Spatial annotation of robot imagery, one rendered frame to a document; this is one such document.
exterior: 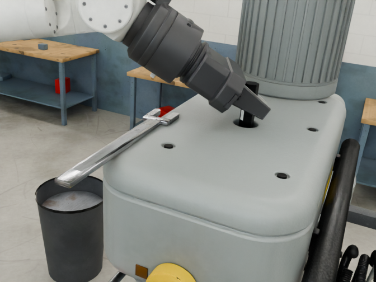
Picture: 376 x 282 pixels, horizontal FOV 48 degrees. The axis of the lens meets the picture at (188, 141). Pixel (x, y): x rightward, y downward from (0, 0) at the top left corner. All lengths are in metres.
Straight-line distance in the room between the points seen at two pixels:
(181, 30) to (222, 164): 0.18
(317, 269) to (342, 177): 0.25
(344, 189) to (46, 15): 0.49
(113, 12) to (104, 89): 5.55
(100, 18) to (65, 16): 0.11
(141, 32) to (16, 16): 0.16
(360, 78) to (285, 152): 4.34
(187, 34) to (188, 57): 0.03
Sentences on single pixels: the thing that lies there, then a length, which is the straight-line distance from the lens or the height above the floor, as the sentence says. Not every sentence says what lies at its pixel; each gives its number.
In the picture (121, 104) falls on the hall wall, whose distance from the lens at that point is 5.97.
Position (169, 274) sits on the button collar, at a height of 1.79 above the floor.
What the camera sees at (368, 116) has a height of 0.88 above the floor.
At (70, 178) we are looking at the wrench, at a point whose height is 1.90.
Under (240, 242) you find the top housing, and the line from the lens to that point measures 0.44.
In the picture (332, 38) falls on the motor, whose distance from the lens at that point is 0.78.
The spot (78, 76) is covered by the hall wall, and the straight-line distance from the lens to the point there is 6.30.
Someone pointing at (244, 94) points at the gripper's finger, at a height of 1.94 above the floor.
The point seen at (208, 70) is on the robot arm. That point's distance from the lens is 0.55.
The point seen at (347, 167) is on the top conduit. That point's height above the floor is 1.81.
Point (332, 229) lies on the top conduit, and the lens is 0.57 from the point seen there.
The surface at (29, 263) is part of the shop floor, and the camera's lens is 3.35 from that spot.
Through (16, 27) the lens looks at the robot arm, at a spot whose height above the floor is 2.01.
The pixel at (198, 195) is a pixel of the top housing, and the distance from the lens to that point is 0.44.
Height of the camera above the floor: 2.11
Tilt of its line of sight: 24 degrees down
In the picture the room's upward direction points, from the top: 5 degrees clockwise
